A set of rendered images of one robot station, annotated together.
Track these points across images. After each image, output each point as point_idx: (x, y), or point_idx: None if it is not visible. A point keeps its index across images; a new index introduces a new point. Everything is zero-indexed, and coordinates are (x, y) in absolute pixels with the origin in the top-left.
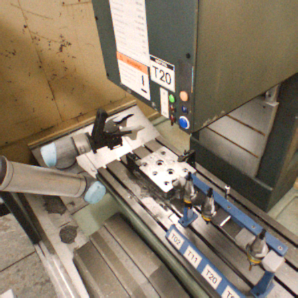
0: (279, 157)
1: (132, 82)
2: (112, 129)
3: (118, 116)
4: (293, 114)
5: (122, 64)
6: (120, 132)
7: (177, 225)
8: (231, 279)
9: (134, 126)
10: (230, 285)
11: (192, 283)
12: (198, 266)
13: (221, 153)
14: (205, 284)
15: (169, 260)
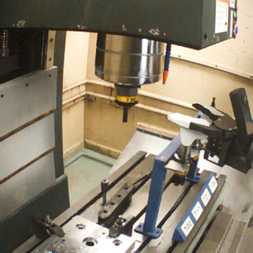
0: (60, 128)
1: (221, 22)
2: (228, 120)
3: (196, 122)
4: (60, 67)
5: (218, 5)
6: (226, 115)
7: (163, 237)
8: (194, 193)
9: (203, 106)
10: (207, 182)
11: (209, 217)
12: (201, 207)
13: (20, 200)
14: (209, 205)
15: (197, 240)
